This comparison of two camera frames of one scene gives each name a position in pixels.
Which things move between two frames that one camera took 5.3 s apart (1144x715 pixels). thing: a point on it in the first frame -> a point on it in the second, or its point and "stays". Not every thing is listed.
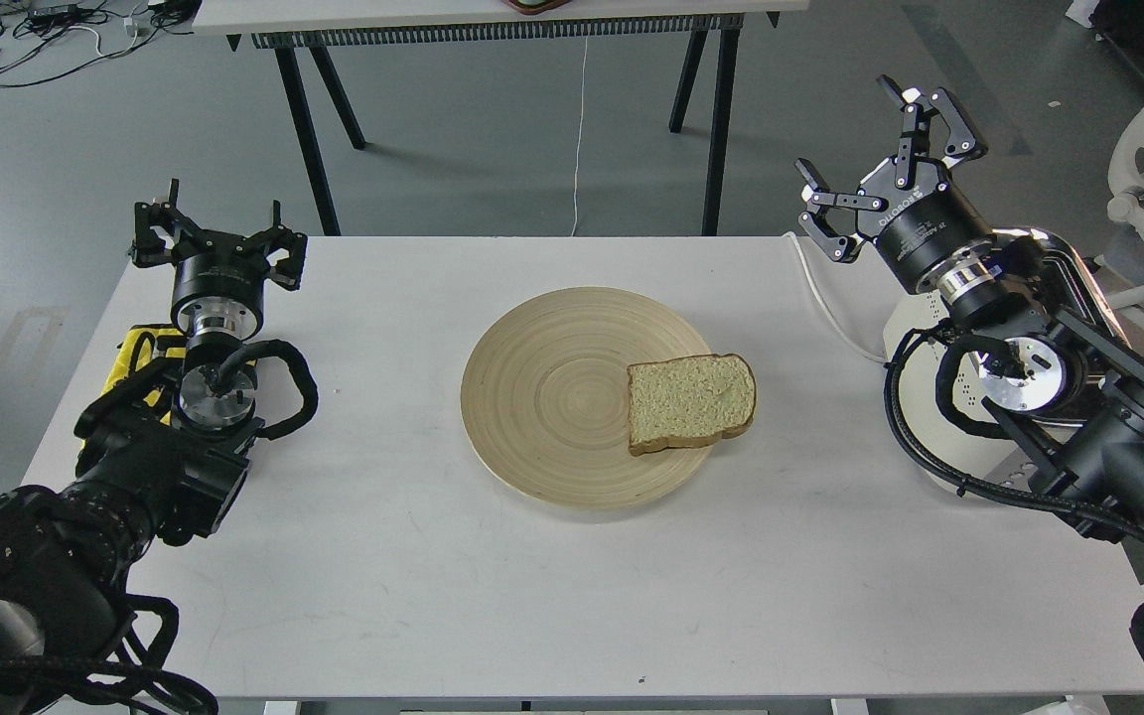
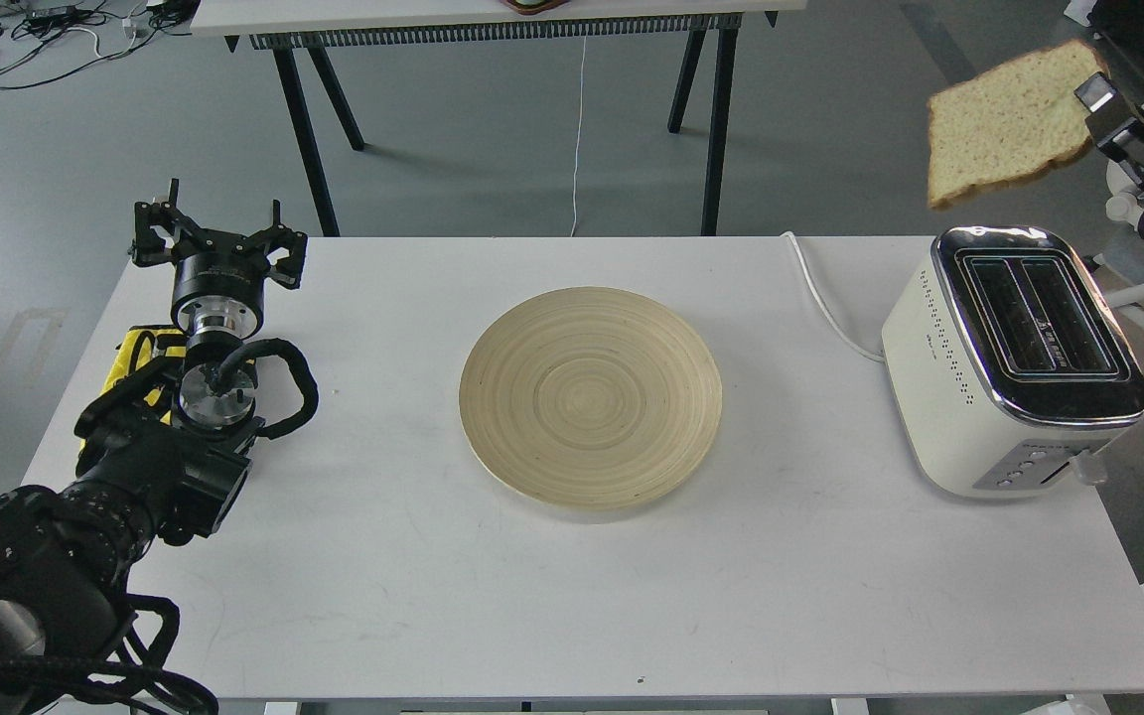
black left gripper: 209,265 stays
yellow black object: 145,345 stays
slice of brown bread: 686,402 -> 1019,117
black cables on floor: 5,43 stays
